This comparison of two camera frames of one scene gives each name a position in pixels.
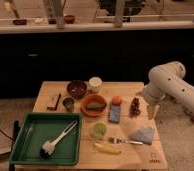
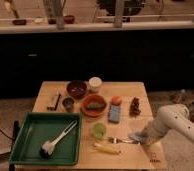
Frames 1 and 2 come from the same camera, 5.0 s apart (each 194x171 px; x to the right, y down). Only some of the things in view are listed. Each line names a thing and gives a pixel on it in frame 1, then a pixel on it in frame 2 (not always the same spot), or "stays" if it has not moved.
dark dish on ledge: (20, 22) stays
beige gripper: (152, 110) -> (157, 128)
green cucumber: (95, 106) stays
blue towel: (144, 135) stays
